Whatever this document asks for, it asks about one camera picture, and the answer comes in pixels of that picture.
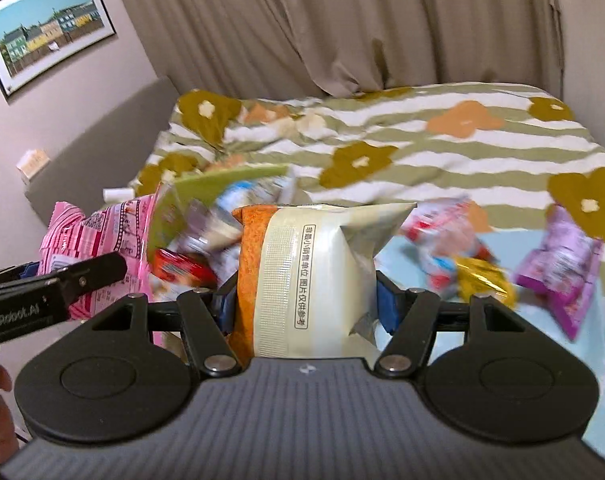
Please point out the purple snack bag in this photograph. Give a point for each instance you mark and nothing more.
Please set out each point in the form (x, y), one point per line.
(562, 265)

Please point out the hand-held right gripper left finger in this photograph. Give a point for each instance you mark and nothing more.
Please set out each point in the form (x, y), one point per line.
(226, 311)

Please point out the orange and cream snack bag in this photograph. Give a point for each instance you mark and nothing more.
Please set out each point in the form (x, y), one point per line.
(302, 285)

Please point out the small white box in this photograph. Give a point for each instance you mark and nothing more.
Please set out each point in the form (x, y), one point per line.
(32, 162)

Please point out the framed wall poster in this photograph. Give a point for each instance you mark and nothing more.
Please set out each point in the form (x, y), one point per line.
(42, 30)

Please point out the yellow-green cardboard box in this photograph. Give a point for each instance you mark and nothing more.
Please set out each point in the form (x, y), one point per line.
(182, 195)

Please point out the striped floral blanket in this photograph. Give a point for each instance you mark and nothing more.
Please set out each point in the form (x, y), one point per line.
(432, 160)

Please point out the red and white snack bag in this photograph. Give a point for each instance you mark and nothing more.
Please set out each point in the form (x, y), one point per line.
(440, 240)

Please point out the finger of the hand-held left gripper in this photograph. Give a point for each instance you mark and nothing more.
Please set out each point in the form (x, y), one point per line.
(95, 272)
(28, 270)

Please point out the grey padded headboard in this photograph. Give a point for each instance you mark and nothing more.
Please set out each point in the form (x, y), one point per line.
(92, 155)

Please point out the pile of snack packets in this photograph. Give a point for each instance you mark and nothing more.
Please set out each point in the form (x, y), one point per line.
(207, 240)

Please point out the pink snack bag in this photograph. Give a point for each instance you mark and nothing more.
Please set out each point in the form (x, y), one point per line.
(112, 230)

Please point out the small white tube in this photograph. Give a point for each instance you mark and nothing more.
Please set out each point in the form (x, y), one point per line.
(117, 195)

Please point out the beige curtain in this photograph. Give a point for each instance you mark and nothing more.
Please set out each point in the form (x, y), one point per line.
(332, 20)

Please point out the gold foil snack bag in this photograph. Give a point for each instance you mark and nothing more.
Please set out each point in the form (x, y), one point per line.
(482, 277)

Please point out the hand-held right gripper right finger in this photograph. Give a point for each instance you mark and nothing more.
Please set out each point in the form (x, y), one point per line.
(386, 307)

